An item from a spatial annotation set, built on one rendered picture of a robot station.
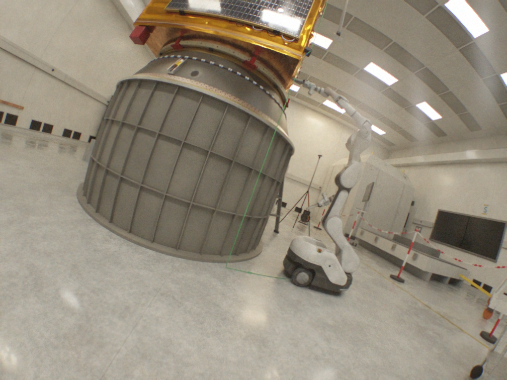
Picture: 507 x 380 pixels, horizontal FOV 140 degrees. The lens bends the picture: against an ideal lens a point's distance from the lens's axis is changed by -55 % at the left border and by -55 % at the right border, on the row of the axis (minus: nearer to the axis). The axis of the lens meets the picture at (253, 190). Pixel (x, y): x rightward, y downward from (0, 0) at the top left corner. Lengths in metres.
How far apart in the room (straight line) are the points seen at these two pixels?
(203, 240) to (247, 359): 0.98
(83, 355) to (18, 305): 0.32
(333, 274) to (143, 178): 1.62
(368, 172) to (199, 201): 6.84
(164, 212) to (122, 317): 0.85
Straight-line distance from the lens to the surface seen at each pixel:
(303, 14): 2.14
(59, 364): 0.79
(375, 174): 7.97
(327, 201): 2.10
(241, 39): 1.88
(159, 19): 2.28
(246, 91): 1.72
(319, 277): 1.76
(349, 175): 1.87
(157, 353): 0.84
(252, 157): 1.62
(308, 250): 1.71
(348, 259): 1.95
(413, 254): 5.32
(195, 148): 1.45
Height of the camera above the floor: 0.67
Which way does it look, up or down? 2 degrees down
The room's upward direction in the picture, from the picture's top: 20 degrees clockwise
